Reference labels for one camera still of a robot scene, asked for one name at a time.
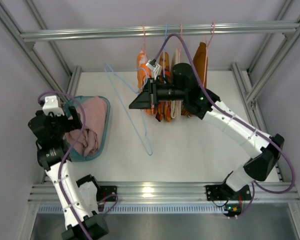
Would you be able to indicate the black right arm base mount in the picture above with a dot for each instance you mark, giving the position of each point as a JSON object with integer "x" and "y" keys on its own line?
{"x": 222, "y": 192}

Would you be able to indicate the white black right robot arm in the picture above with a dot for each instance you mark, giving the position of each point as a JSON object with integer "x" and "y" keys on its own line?
{"x": 263, "y": 149}

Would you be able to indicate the orange white tie-dye trousers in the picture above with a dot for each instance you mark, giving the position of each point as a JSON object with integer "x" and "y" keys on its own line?
{"x": 143, "y": 72}

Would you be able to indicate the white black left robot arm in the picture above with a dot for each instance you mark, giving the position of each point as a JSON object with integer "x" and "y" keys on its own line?
{"x": 53, "y": 155}

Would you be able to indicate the beige trousers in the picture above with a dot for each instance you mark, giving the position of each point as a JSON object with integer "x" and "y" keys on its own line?
{"x": 176, "y": 105}

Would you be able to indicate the pink trousers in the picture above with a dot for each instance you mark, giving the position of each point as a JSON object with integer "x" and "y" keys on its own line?
{"x": 87, "y": 145}

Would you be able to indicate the pink wire hanger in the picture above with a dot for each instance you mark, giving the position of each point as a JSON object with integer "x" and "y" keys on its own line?
{"x": 207, "y": 53}
{"x": 144, "y": 46}
{"x": 181, "y": 34}

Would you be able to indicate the aluminium hanging rail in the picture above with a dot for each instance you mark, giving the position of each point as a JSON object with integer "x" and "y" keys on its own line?
{"x": 260, "y": 27}

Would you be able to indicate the aluminium left frame strut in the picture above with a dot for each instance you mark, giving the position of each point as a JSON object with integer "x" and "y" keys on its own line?
{"x": 28, "y": 48}

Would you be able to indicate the aluminium frame strut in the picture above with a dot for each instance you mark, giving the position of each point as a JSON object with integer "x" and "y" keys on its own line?
{"x": 28, "y": 48}
{"x": 270, "y": 89}

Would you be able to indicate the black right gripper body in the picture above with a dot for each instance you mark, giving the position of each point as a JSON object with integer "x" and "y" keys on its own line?
{"x": 152, "y": 93}

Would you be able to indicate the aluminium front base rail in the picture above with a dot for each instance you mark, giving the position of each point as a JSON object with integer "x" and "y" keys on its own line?
{"x": 161, "y": 193}

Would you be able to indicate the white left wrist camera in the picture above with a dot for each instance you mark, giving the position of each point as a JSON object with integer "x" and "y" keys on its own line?
{"x": 51, "y": 105}

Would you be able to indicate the teal plastic basket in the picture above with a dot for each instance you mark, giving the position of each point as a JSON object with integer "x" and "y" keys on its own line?
{"x": 76, "y": 104}

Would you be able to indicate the orange brown patterned trousers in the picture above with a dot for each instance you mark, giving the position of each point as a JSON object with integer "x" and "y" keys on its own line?
{"x": 164, "y": 108}

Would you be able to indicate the grey slotted cable duct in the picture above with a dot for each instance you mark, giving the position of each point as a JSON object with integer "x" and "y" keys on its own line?
{"x": 167, "y": 209}

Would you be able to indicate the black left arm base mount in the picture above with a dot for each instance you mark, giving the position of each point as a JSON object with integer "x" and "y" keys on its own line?
{"x": 105, "y": 193}

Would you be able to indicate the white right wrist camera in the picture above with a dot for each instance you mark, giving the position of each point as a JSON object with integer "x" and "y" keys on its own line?
{"x": 155, "y": 68}

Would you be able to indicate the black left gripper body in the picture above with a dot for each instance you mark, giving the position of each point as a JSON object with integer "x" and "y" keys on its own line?
{"x": 71, "y": 120}

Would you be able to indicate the aluminium right frame strut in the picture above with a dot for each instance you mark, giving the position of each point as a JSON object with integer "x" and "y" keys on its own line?
{"x": 270, "y": 89}

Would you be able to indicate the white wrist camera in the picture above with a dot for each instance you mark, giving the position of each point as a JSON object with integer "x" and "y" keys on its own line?
{"x": 155, "y": 68}
{"x": 51, "y": 105}

